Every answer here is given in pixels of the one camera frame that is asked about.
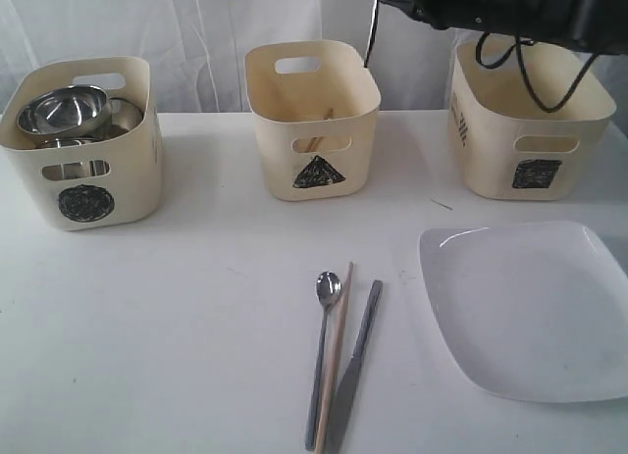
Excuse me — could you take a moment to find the cream bin with triangle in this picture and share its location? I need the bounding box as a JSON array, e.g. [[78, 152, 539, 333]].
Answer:
[[244, 40, 381, 201]]

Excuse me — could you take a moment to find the wooden chopstick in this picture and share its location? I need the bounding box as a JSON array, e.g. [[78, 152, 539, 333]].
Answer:
[[314, 262, 354, 454]]

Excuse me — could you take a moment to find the wooden chopstick crossing cutlery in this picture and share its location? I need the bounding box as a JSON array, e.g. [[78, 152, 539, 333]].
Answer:
[[303, 108, 334, 153]]

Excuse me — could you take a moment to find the cream bin with circle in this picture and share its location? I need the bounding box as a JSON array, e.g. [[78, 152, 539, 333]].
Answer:
[[1, 56, 163, 230]]

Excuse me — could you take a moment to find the steel spoon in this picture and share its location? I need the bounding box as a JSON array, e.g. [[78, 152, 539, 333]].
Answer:
[[304, 271, 341, 451]]

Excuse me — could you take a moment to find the cream bin with square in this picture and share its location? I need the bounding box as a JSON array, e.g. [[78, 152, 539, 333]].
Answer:
[[448, 36, 616, 201]]

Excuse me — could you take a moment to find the steel bowl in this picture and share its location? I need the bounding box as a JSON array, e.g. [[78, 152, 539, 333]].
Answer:
[[16, 84, 112, 138]]

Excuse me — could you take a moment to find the small steel fork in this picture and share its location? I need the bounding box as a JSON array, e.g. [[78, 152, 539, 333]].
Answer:
[[363, 0, 380, 68]]

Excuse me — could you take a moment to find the steel table knife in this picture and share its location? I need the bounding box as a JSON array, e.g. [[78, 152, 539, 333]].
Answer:
[[325, 279, 384, 453]]

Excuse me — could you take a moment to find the steel mug with handle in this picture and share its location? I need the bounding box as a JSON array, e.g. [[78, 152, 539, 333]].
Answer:
[[101, 97, 144, 140]]

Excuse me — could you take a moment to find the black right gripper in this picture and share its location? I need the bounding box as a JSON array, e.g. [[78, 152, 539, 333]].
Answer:
[[378, 0, 627, 55]]

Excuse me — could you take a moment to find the white square plate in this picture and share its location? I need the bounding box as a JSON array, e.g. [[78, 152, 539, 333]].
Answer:
[[417, 221, 627, 403]]

